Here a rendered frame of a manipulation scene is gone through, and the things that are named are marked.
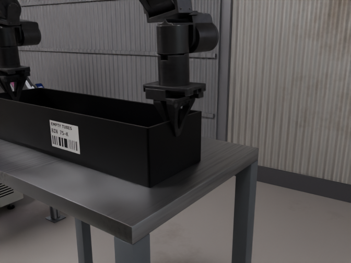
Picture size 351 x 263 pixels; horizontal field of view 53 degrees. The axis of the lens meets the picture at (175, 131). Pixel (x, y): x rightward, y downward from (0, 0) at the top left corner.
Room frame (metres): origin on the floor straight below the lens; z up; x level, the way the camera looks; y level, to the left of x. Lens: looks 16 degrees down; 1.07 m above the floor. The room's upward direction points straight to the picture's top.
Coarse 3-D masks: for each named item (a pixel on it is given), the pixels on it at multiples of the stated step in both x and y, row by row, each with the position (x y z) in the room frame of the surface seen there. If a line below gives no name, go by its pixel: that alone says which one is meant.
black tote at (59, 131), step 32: (0, 96) 0.94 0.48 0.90; (32, 96) 1.02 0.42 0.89; (64, 96) 0.98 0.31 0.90; (96, 96) 0.90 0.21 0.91; (0, 128) 0.87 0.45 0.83; (32, 128) 0.79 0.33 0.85; (64, 128) 0.71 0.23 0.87; (96, 128) 0.65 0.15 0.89; (128, 128) 0.60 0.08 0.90; (160, 128) 0.60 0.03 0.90; (192, 128) 0.69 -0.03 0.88; (96, 160) 0.66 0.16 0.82; (128, 160) 0.61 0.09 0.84; (160, 160) 0.60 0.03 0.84; (192, 160) 0.69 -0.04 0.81
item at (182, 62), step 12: (168, 60) 0.61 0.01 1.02; (180, 60) 0.62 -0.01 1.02; (168, 72) 0.62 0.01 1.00; (180, 72) 0.62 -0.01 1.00; (144, 84) 0.65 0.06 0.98; (156, 84) 0.65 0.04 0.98; (168, 84) 0.62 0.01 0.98; (180, 84) 0.62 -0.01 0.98; (192, 84) 0.63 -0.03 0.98; (204, 84) 0.63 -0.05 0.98
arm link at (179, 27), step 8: (160, 24) 0.64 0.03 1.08; (168, 24) 0.62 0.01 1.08; (176, 24) 0.62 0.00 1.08; (184, 24) 0.64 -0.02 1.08; (192, 24) 0.65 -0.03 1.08; (160, 32) 0.62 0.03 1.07; (168, 32) 0.61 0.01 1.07; (176, 32) 0.61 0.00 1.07; (184, 32) 0.62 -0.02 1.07; (192, 32) 0.65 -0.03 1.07; (160, 40) 0.62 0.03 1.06; (168, 40) 0.61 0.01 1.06; (176, 40) 0.61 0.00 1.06; (184, 40) 0.62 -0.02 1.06; (192, 40) 0.65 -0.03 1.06; (160, 48) 0.62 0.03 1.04; (168, 48) 0.61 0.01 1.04; (176, 48) 0.61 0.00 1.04; (184, 48) 0.62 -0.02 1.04
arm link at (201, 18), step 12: (180, 0) 0.61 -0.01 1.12; (144, 12) 0.67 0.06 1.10; (168, 12) 0.62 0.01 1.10; (180, 12) 0.61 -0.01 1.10; (192, 12) 0.63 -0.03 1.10; (204, 24) 0.68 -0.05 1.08; (204, 36) 0.66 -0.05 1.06; (216, 36) 0.69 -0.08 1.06; (192, 48) 0.66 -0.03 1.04; (204, 48) 0.67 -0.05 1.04
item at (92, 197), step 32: (0, 160) 0.72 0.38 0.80; (32, 160) 0.72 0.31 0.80; (64, 160) 0.72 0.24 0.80; (224, 160) 0.72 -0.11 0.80; (256, 160) 0.80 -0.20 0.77; (32, 192) 0.60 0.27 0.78; (64, 192) 0.56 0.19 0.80; (96, 192) 0.56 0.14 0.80; (128, 192) 0.56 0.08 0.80; (160, 192) 0.56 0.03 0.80; (192, 192) 0.57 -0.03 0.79; (96, 224) 0.49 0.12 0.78; (128, 224) 0.45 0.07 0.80; (160, 224) 0.50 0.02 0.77; (128, 256) 0.45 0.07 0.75
